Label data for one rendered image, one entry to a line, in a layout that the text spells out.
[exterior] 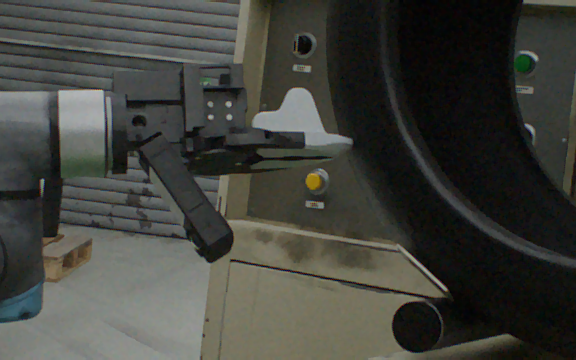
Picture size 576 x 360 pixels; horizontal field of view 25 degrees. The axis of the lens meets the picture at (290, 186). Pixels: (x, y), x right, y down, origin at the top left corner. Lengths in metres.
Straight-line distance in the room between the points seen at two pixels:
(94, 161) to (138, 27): 9.43
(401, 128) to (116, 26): 9.50
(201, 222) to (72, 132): 0.13
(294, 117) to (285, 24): 0.86
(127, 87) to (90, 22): 9.51
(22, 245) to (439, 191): 0.35
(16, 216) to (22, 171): 0.04
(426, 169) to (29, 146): 0.33
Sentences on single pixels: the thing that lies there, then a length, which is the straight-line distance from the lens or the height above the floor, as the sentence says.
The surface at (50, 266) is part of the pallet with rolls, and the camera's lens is 7.37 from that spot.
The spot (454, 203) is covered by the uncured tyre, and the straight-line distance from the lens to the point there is 1.09.
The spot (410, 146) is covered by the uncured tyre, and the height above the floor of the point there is 1.05.
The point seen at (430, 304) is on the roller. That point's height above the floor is 0.92.
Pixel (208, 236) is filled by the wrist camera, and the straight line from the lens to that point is 1.10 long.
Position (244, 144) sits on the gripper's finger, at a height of 1.04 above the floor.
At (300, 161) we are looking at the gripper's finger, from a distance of 1.16.
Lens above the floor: 1.06
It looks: 3 degrees down
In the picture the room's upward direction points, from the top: 7 degrees clockwise
